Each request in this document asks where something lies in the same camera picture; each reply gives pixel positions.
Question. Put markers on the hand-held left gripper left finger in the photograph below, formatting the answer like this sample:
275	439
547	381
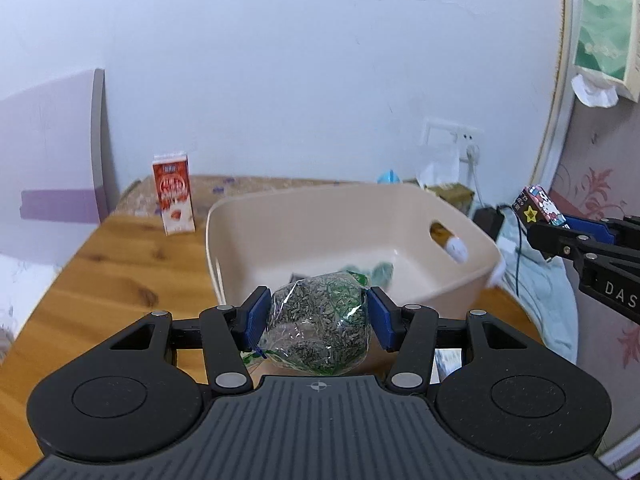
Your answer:
257	316

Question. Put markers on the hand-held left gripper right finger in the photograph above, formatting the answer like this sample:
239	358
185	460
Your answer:
378	317

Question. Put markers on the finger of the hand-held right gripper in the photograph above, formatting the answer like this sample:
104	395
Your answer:
597	227
555	241

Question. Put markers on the colourful patterned small box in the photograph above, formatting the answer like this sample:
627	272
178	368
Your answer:
540	207

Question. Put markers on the clear bag of sunflower seeds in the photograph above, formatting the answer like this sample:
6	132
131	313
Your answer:
315	325

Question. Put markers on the beige plastic bin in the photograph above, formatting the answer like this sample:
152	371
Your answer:
280	230

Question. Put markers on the light blue cloth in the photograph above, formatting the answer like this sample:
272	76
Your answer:
542	295

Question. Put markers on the black power adapter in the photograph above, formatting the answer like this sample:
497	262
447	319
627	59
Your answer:
487	220

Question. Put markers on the brown bottle with white cap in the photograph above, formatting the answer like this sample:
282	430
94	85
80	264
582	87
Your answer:
452	247

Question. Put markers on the brown cardboard box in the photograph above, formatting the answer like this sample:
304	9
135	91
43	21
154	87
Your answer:
452	195

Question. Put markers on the clear plastic bag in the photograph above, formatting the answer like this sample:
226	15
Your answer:
435	172

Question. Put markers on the small blue packet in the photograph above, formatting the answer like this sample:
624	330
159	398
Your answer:
390	178

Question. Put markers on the red milk carton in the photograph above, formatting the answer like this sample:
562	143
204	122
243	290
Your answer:
174	195

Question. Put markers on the green tissue pack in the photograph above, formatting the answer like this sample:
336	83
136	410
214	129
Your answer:
602	25

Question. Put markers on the purple board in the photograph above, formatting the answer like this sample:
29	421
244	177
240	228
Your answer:
50	160

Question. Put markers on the white curved headboard frame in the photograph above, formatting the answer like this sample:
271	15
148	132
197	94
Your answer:
555	110

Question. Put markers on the white wall socket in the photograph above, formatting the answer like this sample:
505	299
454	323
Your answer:
450	135

